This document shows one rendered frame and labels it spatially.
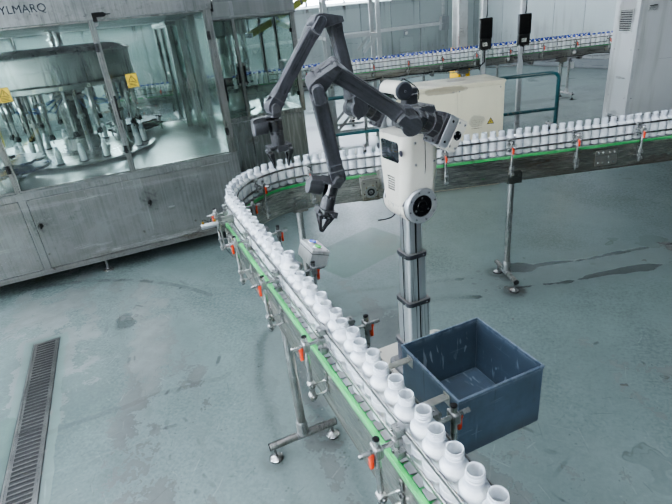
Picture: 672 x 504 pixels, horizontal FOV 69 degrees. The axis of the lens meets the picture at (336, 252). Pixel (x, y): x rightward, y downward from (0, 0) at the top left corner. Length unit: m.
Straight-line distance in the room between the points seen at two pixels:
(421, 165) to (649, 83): 5.54
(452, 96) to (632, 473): 4.14
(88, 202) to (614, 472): 4.27
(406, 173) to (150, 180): 3.16
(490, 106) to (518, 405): 4.60
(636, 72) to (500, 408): 6.04
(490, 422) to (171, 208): 3.86
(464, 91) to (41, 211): 4.30
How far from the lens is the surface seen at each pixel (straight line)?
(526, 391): 1.65
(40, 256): 5.04
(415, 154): 2.05
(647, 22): 7.24
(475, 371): 1.92
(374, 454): 1.17
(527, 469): 2.62
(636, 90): 7.32
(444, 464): 1.08
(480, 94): 5.86
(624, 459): 2.78
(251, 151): 6.92
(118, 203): 4.86
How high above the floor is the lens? 1.94
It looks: 25 degrees down
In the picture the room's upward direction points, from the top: 6 degrees counter-clockwise
